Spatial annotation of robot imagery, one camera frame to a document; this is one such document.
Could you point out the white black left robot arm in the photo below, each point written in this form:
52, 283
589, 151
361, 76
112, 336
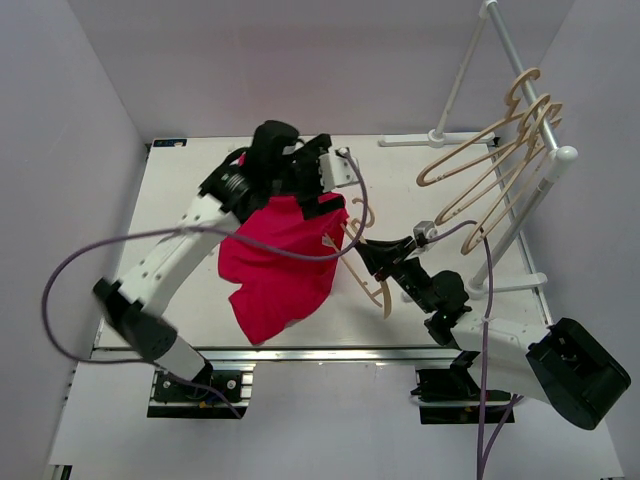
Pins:
277, 162

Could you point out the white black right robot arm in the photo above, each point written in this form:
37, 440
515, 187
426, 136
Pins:
562, 365

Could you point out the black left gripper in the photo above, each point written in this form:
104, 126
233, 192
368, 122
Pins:
311, 154

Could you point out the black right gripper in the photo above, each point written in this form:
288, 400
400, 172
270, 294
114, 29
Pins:
383, 253

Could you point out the red t shirt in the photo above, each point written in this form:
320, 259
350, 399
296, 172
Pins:
276, 291

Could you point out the beige hanger front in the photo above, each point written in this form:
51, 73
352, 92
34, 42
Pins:
378, 292

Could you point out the blue label sticker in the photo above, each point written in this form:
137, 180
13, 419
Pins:
169, 143

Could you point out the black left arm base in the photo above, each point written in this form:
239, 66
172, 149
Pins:
224, 393

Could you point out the white clothes rack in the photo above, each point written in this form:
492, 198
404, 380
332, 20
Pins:
559, 158

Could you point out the aluminium table rail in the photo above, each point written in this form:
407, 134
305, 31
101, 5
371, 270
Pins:
327, 354

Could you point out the beige hanger middle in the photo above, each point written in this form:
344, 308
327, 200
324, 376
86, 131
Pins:
442, 169

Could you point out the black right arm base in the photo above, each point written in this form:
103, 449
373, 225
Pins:
448, 395

